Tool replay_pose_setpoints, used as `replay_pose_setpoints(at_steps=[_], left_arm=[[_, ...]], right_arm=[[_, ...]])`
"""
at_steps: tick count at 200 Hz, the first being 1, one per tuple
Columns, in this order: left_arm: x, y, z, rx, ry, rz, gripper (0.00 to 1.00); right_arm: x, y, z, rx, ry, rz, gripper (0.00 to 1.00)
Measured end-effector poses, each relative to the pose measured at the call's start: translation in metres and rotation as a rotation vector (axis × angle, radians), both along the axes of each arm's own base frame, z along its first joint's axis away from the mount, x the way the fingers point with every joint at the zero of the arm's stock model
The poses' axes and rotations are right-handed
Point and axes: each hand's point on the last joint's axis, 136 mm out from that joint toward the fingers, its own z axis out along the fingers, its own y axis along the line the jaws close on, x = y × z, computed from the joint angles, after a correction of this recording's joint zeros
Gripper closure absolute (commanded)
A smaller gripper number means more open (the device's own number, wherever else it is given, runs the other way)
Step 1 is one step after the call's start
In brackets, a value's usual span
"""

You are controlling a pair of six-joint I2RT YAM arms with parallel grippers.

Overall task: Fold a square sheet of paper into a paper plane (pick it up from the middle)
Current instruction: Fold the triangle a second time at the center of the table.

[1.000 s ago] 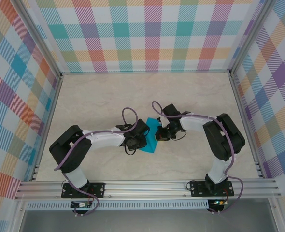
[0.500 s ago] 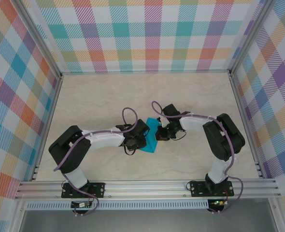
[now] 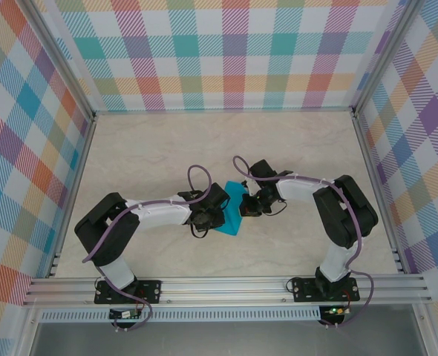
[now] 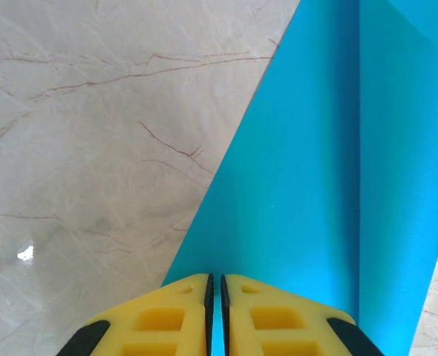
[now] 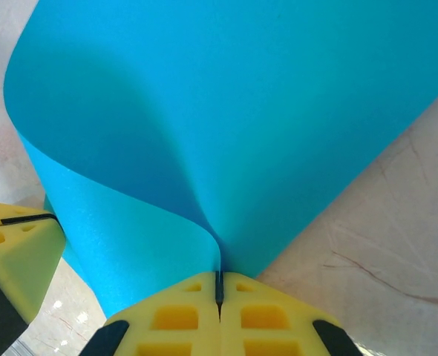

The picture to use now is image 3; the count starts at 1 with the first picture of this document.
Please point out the blue paper sheet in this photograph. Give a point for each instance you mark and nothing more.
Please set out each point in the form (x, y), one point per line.
(232, 222)

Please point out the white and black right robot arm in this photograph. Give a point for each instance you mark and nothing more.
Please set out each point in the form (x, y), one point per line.
(345, 211)

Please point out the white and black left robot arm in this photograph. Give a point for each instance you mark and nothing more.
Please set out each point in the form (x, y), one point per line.
(104, 230)

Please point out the left small circuit board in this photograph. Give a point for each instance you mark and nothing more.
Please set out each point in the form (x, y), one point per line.
(124, 314)

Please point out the small circuit board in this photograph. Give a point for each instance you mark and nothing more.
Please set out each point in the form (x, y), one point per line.
(124, 314)
(336, 311)

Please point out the right small circuit board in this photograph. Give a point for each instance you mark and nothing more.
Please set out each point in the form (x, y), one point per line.
(336, 311)

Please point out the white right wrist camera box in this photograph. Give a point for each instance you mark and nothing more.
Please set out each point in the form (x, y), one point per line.
(250, 193)

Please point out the wide aluminium frame beam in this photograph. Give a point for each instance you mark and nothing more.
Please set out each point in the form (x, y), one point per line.
(222, 289)

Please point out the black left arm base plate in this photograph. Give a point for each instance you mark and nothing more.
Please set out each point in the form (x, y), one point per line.
(150, 291)

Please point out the aluminium side rail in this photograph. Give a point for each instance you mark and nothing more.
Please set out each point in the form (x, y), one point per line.
(75, 185)
(375, 185)

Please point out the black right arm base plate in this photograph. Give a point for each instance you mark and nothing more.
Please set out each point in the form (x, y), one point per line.
(302, 291)

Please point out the aluminium corner post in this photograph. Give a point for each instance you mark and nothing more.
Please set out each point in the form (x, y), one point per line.
(384, 55)
(61, 55)

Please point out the aluminium frame leg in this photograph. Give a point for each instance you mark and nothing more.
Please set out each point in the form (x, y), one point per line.
(27, 333)
(423, 333)

